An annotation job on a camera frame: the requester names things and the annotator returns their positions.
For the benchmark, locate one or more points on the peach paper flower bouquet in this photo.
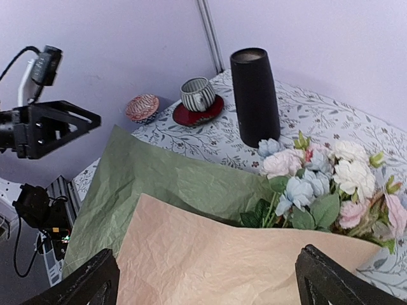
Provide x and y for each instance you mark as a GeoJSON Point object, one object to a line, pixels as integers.
{"type": "Point", "coordinates": [330, 189]}

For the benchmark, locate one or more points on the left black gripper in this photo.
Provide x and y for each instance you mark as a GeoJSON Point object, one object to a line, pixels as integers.
{"type": "Point", "coordinates": [35, 140]}

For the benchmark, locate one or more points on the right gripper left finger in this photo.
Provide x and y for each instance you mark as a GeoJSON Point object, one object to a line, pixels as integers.
{"type": "Point", "coordinates": [95, 282]}

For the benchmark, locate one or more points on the black cylindrical vase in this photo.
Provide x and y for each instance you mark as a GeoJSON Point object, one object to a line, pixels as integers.
{"type": "Point", "coordinates": [255, 96]}

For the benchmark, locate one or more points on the green and peach wrapping paper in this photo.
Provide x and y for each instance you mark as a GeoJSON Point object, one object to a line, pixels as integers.
{"type": "Point", "coordinates": [172, 224]}

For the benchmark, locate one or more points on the aluminium front rail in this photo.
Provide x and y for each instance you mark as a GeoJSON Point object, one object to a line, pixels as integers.
{"type": "Point", "coordinates": [59, 187]}

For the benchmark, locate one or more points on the left aluminium frame post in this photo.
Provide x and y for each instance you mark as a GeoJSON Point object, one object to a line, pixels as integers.
{"type": "Point", "coordinates": [210, 34]}

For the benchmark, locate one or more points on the red round coaster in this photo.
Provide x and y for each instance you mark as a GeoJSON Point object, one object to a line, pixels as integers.
{"type": "Point", "coordinates": [184, 117]}

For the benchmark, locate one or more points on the pink patterned ball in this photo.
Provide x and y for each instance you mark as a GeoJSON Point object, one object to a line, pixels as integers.
{"type": "Point", "coordinates": [143, 108]}

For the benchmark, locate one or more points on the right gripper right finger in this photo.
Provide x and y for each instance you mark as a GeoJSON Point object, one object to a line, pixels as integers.
{"type": "Point", "coordinates": [323, 281]}

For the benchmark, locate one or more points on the striped black white cup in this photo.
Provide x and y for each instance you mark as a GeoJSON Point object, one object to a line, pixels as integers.
{"type": "Point", "coordinates": [197, 94]}

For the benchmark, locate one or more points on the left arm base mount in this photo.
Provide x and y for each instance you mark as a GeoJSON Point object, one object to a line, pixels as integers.
{"type": "Point", "coordinates": [48, 215]}

